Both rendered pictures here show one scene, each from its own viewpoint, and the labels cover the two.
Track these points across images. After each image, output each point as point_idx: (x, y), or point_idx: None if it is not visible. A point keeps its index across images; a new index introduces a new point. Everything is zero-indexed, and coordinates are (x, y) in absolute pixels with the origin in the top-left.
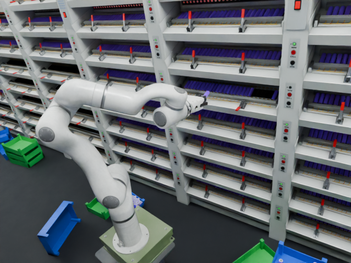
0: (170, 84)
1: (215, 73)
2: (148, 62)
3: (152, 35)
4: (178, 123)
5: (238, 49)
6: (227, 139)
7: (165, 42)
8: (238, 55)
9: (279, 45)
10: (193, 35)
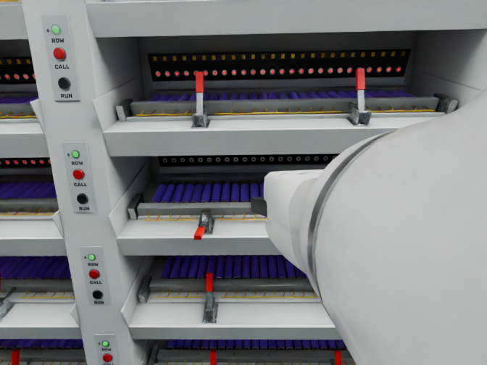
0: (109, 188)
1: (281, 132)
2: (23, 126)
3: (40, 14)
4: (136, 316)
5: (304, 92)
6: (305, 331)
7: (97, 46)
8: (317, 97)
9: (391, 80)
10: (210, 7)
